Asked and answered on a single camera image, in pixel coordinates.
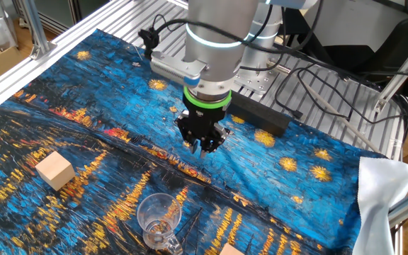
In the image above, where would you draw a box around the black camera cable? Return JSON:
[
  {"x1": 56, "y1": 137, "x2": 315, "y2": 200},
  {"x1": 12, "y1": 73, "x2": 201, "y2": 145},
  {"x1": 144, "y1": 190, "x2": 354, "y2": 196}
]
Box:
[{"x1": 138, "y1": 0, "x2": 325, "y2": 62}]

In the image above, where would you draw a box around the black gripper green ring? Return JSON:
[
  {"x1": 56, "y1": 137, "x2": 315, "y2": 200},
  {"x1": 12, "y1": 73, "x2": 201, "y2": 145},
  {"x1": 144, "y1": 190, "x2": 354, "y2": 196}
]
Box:
[{"x1": 174, "y1": 88, "x2": 232, "y2": 159}]

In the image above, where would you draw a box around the starry night painted cloth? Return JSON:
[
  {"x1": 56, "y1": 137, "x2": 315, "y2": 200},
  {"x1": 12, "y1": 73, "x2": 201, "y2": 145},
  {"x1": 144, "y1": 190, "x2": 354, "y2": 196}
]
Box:
[{"x1": 0, "y1": 28, "x2": 385, "y2": 255}]

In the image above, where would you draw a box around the black foam block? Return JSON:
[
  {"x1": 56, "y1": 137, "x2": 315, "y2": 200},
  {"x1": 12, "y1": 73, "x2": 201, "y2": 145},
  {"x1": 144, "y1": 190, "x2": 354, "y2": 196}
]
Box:
[{"x1": 227, "y1": 91, "x2": 293, "y2": 138}]

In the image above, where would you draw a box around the light wooden cube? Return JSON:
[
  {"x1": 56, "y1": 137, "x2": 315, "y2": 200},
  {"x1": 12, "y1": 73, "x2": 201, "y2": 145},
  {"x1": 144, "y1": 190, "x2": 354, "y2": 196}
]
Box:
[
  {"x1": 35, "y1": 150, "x2": 76, "y2": 192},
  {"x1": 219, "y1": 243, "x2": 244, "y2": 255}
]

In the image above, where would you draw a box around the black loose cable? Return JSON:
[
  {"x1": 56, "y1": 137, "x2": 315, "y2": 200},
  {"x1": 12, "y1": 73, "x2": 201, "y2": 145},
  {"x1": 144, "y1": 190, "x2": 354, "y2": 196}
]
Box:
[{"x1": 273, "y1": 62, "x2": 408, "y2": 125}]

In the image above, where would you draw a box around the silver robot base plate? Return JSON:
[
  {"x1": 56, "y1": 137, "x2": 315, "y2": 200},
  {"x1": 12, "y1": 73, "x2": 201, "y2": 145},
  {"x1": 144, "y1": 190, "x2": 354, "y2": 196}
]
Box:
[{"x1": 234, "y1": 59, "x2": 279, "y2": 96}]

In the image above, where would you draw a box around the white fabric sheet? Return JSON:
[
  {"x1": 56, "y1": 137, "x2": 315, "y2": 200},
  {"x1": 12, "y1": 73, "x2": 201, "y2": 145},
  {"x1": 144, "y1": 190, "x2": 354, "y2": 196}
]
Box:
[{"x1": 352, "y1": 157, "x2": 408, "y2": 255}]

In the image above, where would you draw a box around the clear plastic cup with handle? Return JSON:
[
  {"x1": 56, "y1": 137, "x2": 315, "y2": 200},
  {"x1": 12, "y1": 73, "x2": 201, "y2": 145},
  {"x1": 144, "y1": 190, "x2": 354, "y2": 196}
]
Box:
[{"x1": 136, "y1": 193, "x2": 184, "y2": 255}]

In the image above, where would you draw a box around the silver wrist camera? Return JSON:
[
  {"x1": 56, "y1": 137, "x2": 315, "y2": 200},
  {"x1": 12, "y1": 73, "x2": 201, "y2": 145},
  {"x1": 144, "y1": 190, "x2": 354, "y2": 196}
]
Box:
[{"x1": 149, "y1": 50, "x2": 208, "y2": 88}]

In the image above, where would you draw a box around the thin white rod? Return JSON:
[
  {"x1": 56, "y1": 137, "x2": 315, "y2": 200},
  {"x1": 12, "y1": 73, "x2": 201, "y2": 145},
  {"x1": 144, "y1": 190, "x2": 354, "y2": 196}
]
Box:
[{"x1": 301, "y1": 83, "x2": 382, "y2": 153}]

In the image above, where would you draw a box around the black office chair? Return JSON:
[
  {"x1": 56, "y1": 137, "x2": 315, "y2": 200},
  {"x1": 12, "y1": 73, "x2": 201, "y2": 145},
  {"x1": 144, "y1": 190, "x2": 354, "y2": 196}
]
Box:
[{"x1": 278, "y1": 0, "x2": 408, "y2": 77}]

